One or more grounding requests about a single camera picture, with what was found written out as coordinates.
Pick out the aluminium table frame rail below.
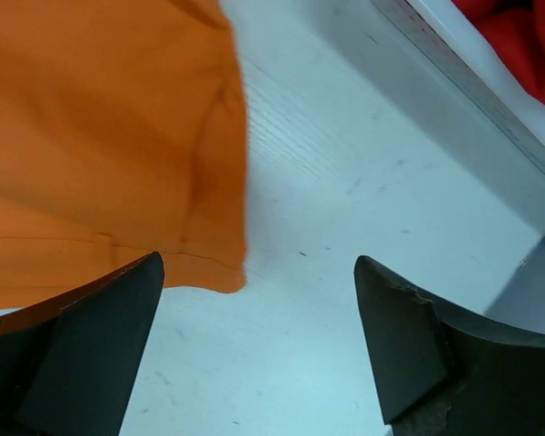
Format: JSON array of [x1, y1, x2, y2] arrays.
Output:
[[372, 0, 545, 319]]

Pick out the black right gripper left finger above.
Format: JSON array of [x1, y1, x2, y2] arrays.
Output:
[[0, 253, 164, 436]]

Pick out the orange trousers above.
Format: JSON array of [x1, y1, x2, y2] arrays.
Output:
[[0, 0, 248, 309]]

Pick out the red garment in basket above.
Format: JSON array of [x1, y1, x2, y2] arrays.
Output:
[[454, 0, 545, 105]]

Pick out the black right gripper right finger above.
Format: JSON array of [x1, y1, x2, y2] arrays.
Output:
[[354, 256, 545, 436]]

